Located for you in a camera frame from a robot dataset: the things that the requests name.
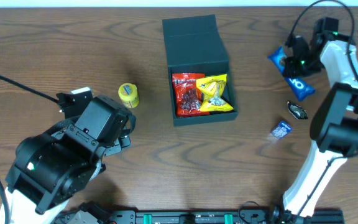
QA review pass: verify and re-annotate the small black foil wrapper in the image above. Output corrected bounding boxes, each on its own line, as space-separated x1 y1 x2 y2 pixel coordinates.
287 101 308 120

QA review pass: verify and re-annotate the yellow Mentos gum bottle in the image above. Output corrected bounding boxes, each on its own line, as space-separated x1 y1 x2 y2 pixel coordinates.
118 83 139 108

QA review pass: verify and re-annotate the blue Oreo cookie pack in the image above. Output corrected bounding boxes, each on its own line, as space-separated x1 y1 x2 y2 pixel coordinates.
267 47 316 101

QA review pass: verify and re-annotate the red Hacks candy bag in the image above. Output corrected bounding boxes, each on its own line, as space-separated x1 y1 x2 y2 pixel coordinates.
172 73 209 118

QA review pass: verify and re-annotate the small blue Oreo packet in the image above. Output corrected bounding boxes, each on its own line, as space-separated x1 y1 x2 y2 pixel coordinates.
270 121 293 139

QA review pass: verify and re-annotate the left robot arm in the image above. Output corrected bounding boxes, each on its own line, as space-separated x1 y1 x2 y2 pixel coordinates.
0 87 136 223

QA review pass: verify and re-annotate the dark green open box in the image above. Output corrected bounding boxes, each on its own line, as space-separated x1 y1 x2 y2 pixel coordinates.
162 14 239 126

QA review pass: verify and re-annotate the yellow Hacks candy bag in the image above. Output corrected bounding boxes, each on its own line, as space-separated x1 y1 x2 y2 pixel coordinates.
196 74 234 112

